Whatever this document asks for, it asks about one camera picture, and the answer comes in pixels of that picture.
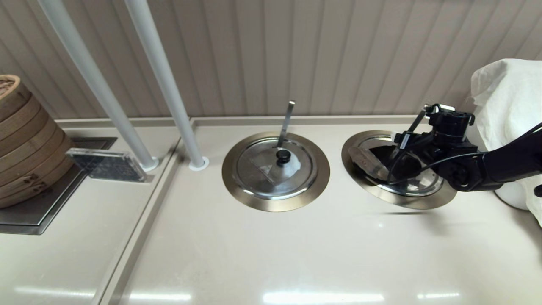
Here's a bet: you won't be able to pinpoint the steel lid with black knob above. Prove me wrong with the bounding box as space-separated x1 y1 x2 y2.
232 137 318 200
350 136 444 197

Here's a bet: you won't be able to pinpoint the white cloth cover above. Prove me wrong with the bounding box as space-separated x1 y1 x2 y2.
470 58 542 229

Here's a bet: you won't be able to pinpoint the white round appliance foot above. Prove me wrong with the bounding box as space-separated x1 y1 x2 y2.
495 186 529 211

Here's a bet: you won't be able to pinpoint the white metal pole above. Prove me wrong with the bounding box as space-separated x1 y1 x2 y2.
37 0 160 172
124 0 210 172

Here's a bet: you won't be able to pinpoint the clear acrylic sign block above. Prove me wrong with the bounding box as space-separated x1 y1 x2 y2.
66 148 155 183

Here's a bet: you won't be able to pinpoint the recessed steel steamer tray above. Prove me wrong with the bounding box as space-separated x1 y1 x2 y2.
0 138 119 236

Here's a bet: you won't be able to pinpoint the stacked bamboo steamer baskets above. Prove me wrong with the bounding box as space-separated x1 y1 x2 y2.
0 75 75 209

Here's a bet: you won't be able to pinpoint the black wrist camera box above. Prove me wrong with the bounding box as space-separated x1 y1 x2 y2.
393 131 420 149

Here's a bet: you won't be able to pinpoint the black camera cable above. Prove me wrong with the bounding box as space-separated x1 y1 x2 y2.
386 123 542 185

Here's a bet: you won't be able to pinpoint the brass counter ring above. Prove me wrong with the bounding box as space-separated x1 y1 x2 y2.
341 130 459 210
221 131 331 212

